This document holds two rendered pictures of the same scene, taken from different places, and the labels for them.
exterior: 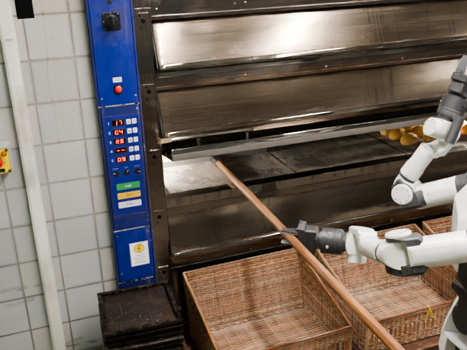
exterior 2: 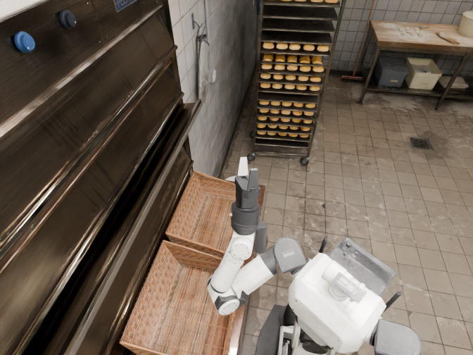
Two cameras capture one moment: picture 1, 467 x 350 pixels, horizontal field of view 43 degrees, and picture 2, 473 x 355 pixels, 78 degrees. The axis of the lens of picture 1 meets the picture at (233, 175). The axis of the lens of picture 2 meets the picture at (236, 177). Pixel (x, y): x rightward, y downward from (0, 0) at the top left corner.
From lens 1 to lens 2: 1.79 m
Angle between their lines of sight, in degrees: 54
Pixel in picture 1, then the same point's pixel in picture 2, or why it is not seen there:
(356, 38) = (48, 167)
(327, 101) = (60, 253)
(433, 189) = (252, 284)
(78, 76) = not seen: outside the picture
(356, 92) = (81, 212)
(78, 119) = not seen: outside the picture
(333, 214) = (118, 306)
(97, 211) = not seen: outside the picture
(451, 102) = (252, 219)
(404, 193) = (232, 306)
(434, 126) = (248, 251)
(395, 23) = (77, 113)
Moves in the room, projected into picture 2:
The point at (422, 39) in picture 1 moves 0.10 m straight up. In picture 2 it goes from (112, 112) to (103, 86)
